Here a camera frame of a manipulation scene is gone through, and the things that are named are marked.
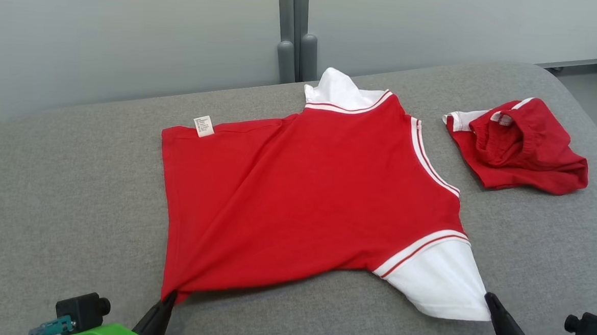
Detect red shorts with white stripe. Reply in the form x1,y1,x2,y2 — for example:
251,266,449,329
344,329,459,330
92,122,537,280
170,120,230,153
438,92,593,198

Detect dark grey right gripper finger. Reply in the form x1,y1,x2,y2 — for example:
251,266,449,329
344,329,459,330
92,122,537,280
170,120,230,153
482,292,536,335

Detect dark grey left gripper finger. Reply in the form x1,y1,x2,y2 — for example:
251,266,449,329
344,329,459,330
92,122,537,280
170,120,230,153
131,287,180,335

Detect grey metal frame post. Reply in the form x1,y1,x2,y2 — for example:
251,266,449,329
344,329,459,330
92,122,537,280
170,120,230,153
273,0,301,85
289,0,321,84

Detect teal plug black cable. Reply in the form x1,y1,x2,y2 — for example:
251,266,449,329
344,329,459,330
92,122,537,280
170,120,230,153
28,312,77,335

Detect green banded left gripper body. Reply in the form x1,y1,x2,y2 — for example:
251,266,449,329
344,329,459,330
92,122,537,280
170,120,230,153
62,320,151,335

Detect red white basketball jersey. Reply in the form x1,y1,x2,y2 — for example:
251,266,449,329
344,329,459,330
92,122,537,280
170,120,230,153
152,59,505,323

